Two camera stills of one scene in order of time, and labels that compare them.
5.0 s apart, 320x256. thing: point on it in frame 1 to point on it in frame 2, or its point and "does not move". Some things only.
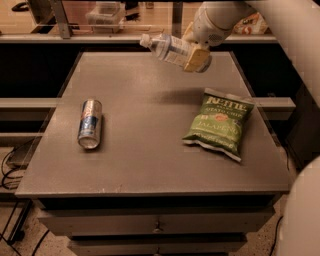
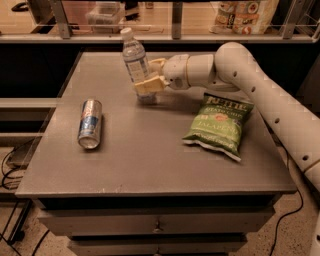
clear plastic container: x=106 y=17 does not move
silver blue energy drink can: x=89 y=134 does not move
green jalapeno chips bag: x=220 y=123 does not move
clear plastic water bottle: x=173 y=50 to x=138 y=64
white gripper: x=207 y=29 to x=175 y=71
